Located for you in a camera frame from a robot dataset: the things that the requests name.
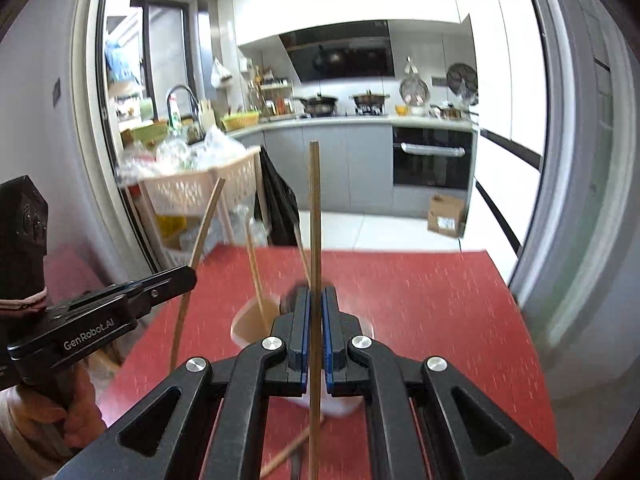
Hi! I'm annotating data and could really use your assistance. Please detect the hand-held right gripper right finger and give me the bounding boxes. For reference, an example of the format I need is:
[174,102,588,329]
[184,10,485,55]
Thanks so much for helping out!
[320,285,574,480]

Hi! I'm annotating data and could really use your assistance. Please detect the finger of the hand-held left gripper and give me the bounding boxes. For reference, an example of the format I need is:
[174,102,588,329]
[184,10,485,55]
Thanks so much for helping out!
[120,265,198,297]
[131,287,176,317]

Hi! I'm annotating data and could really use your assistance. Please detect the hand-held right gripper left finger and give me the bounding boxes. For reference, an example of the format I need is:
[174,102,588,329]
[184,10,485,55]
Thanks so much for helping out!
[55,285,312,480]

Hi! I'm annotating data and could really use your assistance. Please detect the white plastic utensil holder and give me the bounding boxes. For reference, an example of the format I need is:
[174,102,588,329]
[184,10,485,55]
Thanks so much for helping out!
[230,297,376,418]

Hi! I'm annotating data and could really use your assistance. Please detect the person's left hand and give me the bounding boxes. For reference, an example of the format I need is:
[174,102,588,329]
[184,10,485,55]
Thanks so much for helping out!
[0,362,108,476]

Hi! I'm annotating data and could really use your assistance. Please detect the yellow packet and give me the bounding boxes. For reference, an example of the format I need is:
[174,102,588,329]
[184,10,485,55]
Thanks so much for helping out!
[157,215,187,238]

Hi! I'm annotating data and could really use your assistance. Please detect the pink plastic stool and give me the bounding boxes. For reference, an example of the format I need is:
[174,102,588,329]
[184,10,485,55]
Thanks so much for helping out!
[44,242,101,306]

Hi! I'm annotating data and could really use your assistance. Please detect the cream perforated basket cart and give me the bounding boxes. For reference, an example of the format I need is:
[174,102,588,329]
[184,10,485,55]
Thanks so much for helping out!
[137,146,263,271]

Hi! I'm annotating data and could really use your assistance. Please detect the pile of clear plastic bags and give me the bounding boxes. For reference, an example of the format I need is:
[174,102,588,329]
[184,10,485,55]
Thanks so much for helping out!
[116,127,248,181]

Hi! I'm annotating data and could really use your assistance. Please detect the black plastic bag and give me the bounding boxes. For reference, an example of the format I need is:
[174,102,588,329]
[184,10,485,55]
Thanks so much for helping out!
[254,145,301,247]

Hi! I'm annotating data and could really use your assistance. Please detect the grey lower kitchen cabinets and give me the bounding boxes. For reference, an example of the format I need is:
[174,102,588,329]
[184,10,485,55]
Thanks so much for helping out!
[227,122,396,217]

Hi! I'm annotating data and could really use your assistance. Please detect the cardboard box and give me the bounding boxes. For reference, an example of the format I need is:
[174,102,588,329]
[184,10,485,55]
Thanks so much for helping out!
[426,194,468,239]

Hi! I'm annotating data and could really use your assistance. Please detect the green woven basket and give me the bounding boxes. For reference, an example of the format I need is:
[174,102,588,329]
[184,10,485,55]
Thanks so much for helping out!
[221,111,262,132]

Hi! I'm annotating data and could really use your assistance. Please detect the kitchen faucet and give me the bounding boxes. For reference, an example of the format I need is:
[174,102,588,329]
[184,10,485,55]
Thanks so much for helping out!
[165,85,201,131]

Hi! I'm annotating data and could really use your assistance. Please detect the black built-in oven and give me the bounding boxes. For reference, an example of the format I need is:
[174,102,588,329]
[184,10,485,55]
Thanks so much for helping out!
[391,126,475,192]

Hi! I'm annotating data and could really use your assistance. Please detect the black wok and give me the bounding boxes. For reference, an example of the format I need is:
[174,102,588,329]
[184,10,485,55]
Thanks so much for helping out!
[295,92,340,117]

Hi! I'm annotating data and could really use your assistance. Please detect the cooking pot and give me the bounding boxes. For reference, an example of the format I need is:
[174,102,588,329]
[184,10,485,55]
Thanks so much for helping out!
[350,90,391,115]

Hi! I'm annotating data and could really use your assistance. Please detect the hanging metal strainer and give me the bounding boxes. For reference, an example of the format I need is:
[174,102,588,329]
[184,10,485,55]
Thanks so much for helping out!
[399,56,431,106]

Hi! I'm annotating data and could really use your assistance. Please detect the black range hood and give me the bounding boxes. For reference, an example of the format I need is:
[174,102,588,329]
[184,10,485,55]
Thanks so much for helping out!
[278,21,396,83]

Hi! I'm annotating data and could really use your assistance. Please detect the white refrigerator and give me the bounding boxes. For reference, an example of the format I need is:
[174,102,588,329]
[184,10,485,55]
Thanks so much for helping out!
[467,0,546,261]

